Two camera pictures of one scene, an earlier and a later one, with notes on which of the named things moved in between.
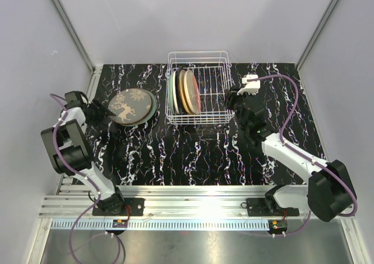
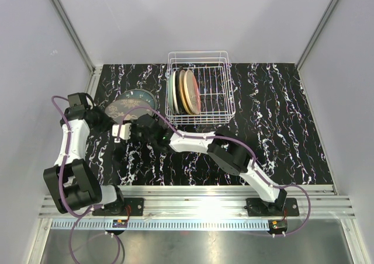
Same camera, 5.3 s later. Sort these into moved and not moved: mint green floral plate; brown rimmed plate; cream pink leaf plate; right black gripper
Moved: right black gripper
Not moved: brown rimmed plate; mint green floral plate; cream pink leaf plate
